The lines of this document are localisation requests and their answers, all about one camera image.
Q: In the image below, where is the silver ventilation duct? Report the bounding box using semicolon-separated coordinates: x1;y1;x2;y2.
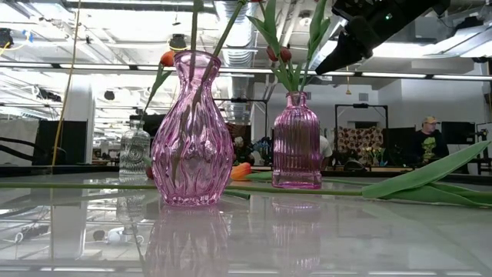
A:
213;0;264;125

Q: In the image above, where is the orange artificial tulip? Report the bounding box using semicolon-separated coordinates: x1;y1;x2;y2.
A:
229;161;274;183
138;48;178;123

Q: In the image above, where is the black panel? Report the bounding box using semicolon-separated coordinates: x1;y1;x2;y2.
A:
32;119;88;166

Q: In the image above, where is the black screen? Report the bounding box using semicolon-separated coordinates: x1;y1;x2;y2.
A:
384;126;418;165

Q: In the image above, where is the pink ribbed glass vase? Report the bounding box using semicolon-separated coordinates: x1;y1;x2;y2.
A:
271;91;323;190

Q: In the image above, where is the pink wavy glass vase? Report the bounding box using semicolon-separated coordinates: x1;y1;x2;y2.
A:
150;49;234;208

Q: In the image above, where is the patterned fabric with circles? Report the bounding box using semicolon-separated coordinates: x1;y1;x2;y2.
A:
336;126;385;166

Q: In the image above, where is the black monitor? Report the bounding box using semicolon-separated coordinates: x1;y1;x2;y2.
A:
440;121;477;145

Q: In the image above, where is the clear glass bottle vase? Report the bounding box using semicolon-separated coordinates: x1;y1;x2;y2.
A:
118;119;151;182

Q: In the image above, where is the white sheet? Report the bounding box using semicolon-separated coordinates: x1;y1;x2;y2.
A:
0;118;39;167

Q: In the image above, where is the person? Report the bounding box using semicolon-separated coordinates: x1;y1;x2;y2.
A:
409;115;450;165

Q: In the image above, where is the yellow cable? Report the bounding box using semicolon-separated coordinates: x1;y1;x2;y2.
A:
49;0;82;167

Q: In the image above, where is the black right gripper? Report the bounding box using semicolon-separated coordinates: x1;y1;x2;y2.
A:
314;0;386;76

